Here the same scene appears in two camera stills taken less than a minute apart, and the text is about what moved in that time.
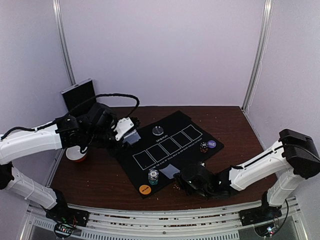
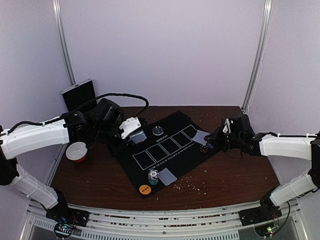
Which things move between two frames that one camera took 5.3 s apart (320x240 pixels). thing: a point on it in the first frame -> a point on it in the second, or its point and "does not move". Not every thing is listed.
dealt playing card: (170, 171) -> (166, 177)
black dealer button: (157, 130) does not move
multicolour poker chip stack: (153, 175) does not move
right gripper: (182, 179) -> (217, 136)
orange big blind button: (145, 189) does not move
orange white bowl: (74, 153) does not move
